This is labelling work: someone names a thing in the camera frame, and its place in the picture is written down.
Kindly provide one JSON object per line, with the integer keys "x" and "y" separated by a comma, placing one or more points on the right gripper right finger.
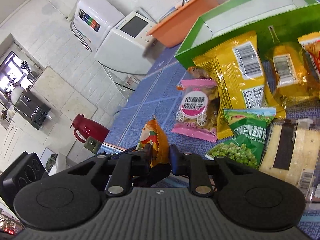
{"x": 192, "y": 166}

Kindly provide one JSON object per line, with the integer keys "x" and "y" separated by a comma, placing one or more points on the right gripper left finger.
{"x": 129, "y": 164}

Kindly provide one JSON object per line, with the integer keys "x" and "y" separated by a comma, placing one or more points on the orange persimmon snack packet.
{"x": 153, "y": 134}

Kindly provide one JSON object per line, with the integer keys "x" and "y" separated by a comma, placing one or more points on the pink pumpkin seed packet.
{"x": 196, "y": 115}

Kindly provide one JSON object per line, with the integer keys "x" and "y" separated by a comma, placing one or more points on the red thermos jug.
{"x": 85, "y": 128}

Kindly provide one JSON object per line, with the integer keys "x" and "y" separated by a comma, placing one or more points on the green pea snack bag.
{"x": 249, "y": 127}

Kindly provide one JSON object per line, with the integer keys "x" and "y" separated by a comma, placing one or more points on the sandwich cake clear packet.
{"x": 291, "y": 152}

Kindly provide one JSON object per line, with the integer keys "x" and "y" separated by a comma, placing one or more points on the yellow snack bag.
{"x": 242, "y": 83}

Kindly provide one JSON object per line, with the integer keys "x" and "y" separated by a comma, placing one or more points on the white machine with screen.
{"x": 128, "y": 47}

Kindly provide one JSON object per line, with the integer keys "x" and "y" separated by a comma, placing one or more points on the orange plastic basin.
{"x": 174, "y": 28}

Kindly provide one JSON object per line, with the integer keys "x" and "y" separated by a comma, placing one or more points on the yellow cake clear packet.
{"x": 295, "y": 83}

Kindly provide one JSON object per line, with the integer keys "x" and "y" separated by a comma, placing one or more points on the white water purifier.
{"x": 93, "y": 20}

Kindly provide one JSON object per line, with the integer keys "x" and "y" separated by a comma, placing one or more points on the red snack packet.
{"x": 311, "y": 44}

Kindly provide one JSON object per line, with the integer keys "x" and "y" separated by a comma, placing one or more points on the green cardboard box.
{"x": 289, "y": 18}

